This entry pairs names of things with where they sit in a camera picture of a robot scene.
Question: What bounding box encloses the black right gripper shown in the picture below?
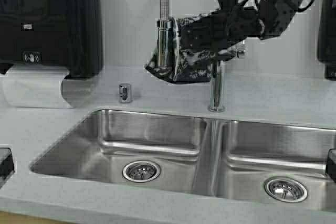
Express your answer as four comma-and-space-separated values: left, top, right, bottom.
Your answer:
179, 5, 265, 55

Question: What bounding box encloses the dark patterned cloth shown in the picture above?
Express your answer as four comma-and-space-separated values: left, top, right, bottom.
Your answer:
145, 17, 237, 84

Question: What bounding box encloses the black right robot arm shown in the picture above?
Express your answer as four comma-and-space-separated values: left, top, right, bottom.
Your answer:
180, 0, 314, 52

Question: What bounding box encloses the chrome kitchen faucet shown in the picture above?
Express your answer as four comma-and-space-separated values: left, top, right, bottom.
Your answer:
146, 0, 237, 112

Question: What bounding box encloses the chrome countertop button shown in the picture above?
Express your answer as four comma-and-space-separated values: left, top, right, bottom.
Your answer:
119, 83, 132, 103

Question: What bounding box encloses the stainless steel double sink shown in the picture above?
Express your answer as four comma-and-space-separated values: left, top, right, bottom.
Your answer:
30, 109, 335, 212

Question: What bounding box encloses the black paper towel dispenser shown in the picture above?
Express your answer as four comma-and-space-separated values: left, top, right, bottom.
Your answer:
1, 0, 103, 79

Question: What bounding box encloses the black wall soap dispenser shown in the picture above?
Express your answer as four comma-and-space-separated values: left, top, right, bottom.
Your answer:
317, 0, 335, 81

